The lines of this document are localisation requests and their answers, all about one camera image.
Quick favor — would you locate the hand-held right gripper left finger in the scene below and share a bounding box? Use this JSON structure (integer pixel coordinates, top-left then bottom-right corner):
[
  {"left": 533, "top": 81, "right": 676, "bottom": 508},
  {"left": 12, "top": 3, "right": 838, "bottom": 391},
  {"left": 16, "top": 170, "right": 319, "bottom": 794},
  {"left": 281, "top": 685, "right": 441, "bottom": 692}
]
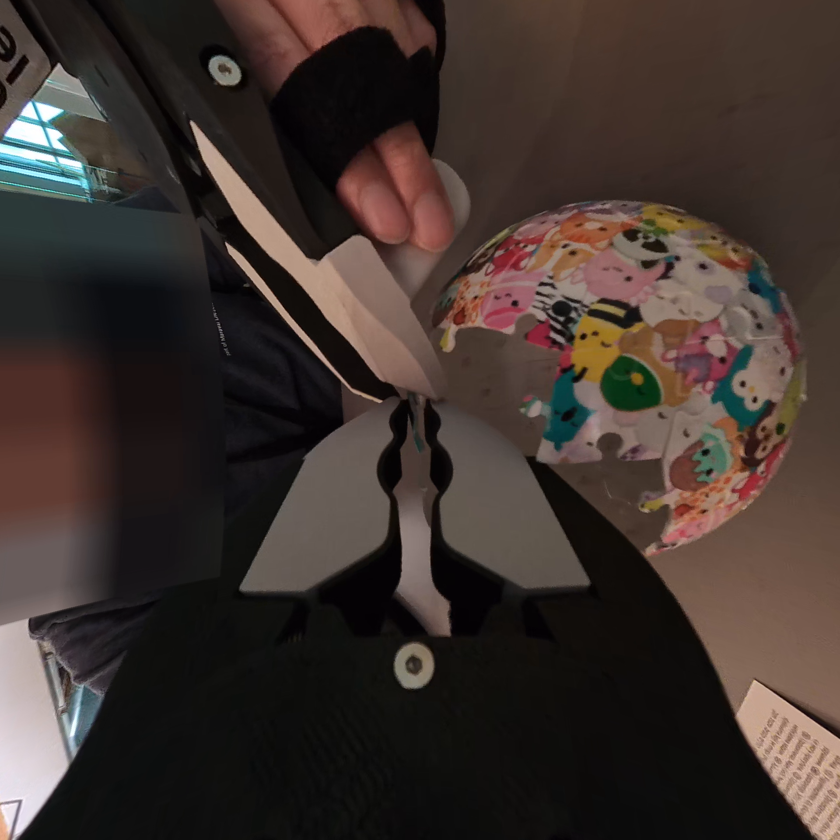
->
[{"left": 239, "top": 397, "right": 413, "bottom": 634}]

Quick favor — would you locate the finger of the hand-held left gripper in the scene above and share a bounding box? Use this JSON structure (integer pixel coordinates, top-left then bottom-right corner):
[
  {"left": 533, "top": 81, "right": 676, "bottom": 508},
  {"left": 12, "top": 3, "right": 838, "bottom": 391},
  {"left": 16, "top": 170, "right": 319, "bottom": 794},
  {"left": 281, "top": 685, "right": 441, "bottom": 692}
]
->
[
  {"left": 225, "top": 240, "right": 398, "bottom": 404},
  {"left": 189, "top": 120, "right": 446, "bottom": 401}
]

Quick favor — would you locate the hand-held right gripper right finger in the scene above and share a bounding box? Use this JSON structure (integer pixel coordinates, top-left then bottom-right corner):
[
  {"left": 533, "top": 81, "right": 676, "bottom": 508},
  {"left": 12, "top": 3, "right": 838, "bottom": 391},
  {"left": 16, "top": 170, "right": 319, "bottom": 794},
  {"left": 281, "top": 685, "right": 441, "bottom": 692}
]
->
[{"left": 423, "top": 400, "right": 592, "bottom": 636}]

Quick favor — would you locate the colourful puzzle ball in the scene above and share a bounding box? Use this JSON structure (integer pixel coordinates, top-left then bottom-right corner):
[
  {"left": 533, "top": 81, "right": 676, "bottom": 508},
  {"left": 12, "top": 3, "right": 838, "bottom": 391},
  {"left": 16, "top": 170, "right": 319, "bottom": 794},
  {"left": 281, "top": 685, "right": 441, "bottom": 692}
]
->
[{"left": 430, "top": 200, "right": 809, "bottom": 557}]

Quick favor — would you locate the person's left hand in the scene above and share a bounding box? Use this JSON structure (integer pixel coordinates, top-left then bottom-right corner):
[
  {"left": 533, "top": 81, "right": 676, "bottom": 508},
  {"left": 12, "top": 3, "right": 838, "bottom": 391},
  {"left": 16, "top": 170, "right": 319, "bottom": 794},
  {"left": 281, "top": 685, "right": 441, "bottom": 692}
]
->
[{"left": 217, "top": 0, "right": 458, "bottom": 253}]

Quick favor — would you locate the person's dark clothing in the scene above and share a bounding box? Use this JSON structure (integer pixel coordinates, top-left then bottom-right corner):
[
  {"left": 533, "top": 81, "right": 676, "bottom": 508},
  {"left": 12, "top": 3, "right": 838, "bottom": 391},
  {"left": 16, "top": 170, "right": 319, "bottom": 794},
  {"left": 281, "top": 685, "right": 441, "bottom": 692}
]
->
[{"left": 29, "top": 217, "right": 345, "bottom": 697}]

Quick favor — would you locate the window with blinds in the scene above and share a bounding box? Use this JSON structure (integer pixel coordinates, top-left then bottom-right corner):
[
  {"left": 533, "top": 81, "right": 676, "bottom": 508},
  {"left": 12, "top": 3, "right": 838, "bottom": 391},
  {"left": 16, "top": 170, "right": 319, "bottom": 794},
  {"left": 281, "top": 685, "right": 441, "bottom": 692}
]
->
[{"left": 0, "top": 66, "right": 132, "bottom": 201}]

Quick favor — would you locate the white printed instruction sheet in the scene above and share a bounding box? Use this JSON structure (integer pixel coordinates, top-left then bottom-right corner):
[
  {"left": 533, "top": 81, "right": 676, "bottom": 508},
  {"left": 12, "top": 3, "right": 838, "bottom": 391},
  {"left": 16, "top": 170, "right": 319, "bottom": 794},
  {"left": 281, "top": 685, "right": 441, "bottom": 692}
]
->
[{"left": 735, "top": 680, "right": 840, "bottom": 840}]

